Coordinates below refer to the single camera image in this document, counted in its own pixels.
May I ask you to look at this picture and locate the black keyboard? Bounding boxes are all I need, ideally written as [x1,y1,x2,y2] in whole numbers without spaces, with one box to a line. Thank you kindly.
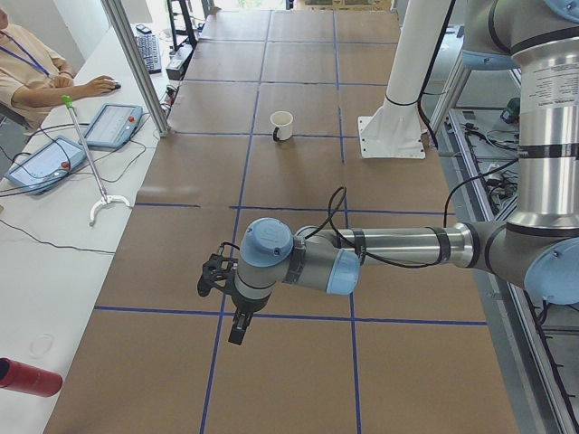
[134,33,162,74]

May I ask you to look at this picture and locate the near teach pendant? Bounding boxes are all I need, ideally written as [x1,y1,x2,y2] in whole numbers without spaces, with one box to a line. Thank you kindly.
[4,136,86,194]

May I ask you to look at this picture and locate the aluminium frame post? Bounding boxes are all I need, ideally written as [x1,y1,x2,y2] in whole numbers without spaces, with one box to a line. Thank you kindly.
[100,0,170,137]

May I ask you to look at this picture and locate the teach pendant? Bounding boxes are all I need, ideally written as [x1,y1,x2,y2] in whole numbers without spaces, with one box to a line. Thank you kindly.
[4,136,86,194]
[83,103,143,149]

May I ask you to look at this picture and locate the seated person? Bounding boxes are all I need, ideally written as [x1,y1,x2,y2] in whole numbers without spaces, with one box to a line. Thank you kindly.
[1,12,119,131]

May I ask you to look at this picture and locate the brown paper table cover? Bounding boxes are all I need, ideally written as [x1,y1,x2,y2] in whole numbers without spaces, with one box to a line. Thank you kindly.
[46,11,517,433]

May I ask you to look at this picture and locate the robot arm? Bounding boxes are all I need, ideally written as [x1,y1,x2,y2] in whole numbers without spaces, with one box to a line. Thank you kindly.
[225,1,578,344]

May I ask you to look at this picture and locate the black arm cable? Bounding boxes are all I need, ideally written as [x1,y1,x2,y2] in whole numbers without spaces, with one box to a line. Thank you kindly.
[215,185,521,270]

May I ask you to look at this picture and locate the red cylinder bottle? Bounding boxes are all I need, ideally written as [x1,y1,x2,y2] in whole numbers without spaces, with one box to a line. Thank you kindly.
[1,358,63,397]

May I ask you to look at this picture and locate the reach grabber stick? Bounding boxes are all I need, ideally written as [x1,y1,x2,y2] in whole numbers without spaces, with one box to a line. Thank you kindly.
[62,95,132,227]

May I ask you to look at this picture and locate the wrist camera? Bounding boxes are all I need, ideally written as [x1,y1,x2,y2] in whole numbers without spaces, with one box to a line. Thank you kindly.
[197,253,237,297]

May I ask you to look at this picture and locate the white pedestal base plate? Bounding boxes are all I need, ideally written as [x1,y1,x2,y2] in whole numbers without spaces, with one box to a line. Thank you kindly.
[357,99,425,159]

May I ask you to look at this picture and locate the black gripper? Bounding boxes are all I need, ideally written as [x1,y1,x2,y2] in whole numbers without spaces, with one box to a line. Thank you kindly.
[228,295,267,345]

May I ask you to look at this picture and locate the far teach pendant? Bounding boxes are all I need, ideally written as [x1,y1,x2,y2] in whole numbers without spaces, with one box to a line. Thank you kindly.
[83,103,143,149]

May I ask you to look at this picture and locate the white smiley mug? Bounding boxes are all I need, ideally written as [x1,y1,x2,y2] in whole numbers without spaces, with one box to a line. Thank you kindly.
[270,111,294,142]

